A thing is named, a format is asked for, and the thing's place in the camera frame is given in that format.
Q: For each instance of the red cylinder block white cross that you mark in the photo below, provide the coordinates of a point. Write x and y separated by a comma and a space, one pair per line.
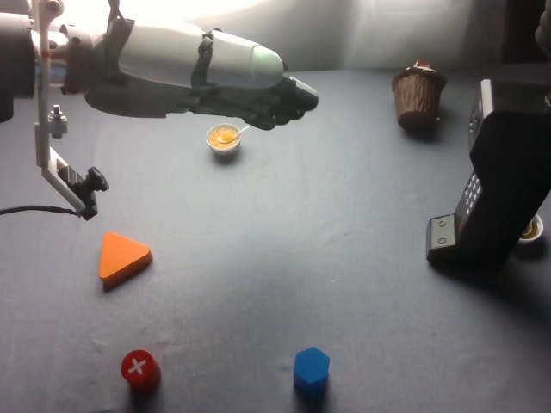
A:
140, 370

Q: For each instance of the brown toy cupcake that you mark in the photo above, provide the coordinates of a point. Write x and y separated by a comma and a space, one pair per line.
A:
419, 94

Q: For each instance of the blue hexagon block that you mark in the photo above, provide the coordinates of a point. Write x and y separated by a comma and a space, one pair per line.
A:
312, 370

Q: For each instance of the white backdrop cloth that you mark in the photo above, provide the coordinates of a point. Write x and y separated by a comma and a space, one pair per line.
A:
387, 30

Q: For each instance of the orange triangle block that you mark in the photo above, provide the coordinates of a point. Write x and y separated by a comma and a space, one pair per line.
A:
122, 258

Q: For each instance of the toy bowl orange soup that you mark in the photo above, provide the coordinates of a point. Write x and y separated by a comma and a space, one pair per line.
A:
221, 144

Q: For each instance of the toy bowl green soup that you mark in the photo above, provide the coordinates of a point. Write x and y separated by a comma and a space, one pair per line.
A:
531, 234

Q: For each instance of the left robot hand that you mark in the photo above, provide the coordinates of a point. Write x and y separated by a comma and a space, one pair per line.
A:
193, 56

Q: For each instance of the grey table cloth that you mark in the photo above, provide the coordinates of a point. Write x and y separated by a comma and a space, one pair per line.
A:
258, 279

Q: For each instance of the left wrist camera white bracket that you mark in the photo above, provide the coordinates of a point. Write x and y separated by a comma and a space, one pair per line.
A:
88, 185

